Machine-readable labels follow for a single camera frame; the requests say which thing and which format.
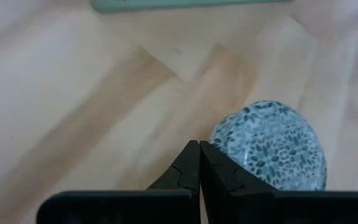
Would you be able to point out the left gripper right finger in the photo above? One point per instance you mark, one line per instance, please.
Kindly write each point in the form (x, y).
(219, 174)

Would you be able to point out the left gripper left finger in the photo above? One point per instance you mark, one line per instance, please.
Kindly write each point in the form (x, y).
(185, 171)

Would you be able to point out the teal leaf-pattern candle tin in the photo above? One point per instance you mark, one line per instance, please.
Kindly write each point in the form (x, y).
(275, 146)

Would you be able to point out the green perforated metal shelf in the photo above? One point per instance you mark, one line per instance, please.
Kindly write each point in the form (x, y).
(166, 4)

